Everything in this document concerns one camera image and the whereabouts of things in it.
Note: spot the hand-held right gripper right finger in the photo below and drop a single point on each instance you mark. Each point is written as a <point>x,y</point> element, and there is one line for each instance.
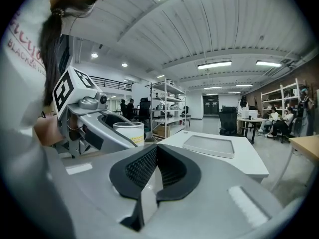
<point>214,183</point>

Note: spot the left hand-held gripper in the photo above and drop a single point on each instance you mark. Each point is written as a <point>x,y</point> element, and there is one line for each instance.
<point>74,88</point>

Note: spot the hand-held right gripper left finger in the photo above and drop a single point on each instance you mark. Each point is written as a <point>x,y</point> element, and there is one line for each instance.
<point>94,183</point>

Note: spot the white cup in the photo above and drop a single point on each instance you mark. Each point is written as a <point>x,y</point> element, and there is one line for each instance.
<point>132,132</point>

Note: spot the white rectangular dish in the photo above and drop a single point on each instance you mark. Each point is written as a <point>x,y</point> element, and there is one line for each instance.
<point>209,146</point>

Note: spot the person's left forearm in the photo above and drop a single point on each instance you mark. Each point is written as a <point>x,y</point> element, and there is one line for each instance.
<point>47,131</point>

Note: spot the black office chair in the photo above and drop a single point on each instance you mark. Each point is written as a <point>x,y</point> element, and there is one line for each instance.
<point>144,108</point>
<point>228,121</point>

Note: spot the black balcony railing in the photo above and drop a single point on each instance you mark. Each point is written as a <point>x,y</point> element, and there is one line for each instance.
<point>112,83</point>

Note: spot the cardboard box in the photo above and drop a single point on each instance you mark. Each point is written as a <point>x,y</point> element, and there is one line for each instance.
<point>162,131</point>

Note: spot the white metal shelving rack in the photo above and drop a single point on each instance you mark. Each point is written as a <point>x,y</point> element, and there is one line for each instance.
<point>169,108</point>

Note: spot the round wooden table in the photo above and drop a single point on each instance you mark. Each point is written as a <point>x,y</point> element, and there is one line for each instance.
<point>249,120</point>

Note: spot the white box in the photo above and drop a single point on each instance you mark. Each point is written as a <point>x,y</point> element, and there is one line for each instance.
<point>249,114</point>

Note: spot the dark double door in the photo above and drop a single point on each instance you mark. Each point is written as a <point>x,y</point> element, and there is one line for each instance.
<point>210,105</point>

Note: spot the person's white printed shirt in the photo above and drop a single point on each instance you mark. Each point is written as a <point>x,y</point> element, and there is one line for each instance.
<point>22,66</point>

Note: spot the clothes stand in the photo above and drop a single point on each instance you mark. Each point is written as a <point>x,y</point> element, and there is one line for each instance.
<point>305,111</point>

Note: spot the long ceiling light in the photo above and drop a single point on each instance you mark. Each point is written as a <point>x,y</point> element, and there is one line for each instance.
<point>214,65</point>
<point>268,63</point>

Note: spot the white wall shelving rack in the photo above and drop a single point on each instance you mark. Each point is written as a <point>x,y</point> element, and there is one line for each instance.
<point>281,96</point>

